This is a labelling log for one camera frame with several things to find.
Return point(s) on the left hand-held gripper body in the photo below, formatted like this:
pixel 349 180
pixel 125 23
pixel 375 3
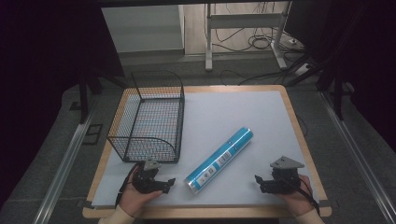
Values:
pixel 145 182

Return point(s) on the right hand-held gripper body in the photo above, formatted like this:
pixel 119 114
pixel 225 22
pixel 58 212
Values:
pixel 285 179

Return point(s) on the person's left hand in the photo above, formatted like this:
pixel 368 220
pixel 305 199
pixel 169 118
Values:
pixel 134 199

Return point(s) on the person's right hand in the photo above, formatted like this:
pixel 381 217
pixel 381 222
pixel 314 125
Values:
pixel 299 199

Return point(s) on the blue wrapped roll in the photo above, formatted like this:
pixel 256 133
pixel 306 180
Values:
pixel 218 160

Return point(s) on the black floor plate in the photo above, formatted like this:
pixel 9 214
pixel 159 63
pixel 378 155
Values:
pixel 92 133

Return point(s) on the white table mat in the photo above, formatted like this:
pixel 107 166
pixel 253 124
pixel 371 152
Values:
pixel 236 109

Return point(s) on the black metal stand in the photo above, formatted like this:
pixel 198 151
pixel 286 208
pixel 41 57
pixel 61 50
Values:
pixel 337 93
pixel 83 99

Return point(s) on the white power strip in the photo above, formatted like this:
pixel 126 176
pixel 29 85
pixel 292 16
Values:
pixel 302 70

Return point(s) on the dark curtain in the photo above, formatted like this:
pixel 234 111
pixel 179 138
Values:
pixel 358 46
pixel 46 46

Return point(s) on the metal floor rail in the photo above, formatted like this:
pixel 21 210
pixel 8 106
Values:
pixel 62 168
pixel 358 155

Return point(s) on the white metal desk frame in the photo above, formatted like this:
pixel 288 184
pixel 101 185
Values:
pixel 243 21

